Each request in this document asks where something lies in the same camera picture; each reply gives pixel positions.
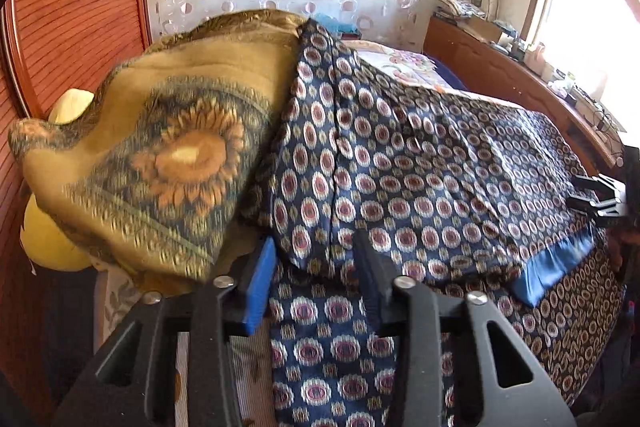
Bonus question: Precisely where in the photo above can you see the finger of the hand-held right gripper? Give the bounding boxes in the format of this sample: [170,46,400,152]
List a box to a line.
[567,196,626,219]
[572,174,626,198]

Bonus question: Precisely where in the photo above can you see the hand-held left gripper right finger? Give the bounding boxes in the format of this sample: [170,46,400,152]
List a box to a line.
[352,231,576,427]

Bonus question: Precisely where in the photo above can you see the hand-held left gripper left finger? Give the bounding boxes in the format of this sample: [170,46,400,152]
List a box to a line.
[50,237,278,427]

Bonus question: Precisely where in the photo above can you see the navy circle-patterned shirt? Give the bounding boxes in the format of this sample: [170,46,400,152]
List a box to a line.
[240,18,626,427]

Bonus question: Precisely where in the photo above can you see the long wooden cabinet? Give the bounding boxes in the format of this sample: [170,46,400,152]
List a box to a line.
[424,16,626,178]

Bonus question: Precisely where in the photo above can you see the brown sunflower blanket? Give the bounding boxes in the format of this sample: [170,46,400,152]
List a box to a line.
[9,9,308,295]

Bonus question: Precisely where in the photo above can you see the window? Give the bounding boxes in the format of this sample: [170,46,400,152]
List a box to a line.
[520,0,640,108]

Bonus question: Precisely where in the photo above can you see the navy bed cover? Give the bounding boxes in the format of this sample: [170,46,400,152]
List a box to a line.
[425,54,469,91]

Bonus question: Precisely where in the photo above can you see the cardboard box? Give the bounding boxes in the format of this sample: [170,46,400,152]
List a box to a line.
[462,16,503,42]

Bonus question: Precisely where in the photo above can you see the yellow plush toy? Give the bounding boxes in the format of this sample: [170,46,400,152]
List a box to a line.
[20,88,96,270]

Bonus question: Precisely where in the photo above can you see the pink floral bedsheet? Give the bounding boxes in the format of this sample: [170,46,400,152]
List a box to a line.
[345,39,456,95]

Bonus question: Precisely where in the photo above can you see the stack of folded cloths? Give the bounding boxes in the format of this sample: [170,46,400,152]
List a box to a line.
[434,0,486,20]

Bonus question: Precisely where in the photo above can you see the teal cloth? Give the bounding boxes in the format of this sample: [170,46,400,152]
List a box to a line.
[312,13,358,35]

